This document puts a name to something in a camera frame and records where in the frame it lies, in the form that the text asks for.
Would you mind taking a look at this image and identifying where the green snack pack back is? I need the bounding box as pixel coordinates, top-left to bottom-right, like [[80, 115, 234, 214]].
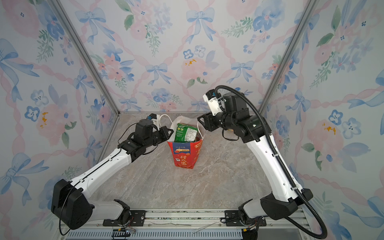
[[174, 123, 199, 143]]

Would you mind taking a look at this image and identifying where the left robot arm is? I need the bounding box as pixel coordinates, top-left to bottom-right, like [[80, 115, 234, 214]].
[[51, 119, 174, 230]]

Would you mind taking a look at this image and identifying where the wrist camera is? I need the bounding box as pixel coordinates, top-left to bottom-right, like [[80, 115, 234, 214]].
[[203, 90, 223, 116], [146, 113, 158, 121]]

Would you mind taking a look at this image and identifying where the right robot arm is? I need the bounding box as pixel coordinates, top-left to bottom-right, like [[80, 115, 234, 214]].
[[198, 90, 304, 222]]

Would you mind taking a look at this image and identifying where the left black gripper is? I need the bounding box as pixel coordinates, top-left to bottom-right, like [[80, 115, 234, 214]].
[[144, 126, 175, 150]]

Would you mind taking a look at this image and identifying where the black corrugated cable conduit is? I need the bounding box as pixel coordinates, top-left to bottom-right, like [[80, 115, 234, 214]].
[[214, 85, 328, 240]]

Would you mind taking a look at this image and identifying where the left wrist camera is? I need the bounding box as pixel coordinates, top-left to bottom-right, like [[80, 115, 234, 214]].
[[146, 113, 158, 121]]

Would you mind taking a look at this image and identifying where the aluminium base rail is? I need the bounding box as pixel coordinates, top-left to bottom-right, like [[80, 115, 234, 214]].
[[54, 209, 311, 240]]

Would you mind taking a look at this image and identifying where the red paper bag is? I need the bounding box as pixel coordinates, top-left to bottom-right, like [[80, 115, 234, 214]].
[[167, 116, 205, 169]]

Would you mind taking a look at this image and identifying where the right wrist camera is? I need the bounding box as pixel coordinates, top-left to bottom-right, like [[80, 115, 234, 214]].
[[203, 90, 223, 116]]

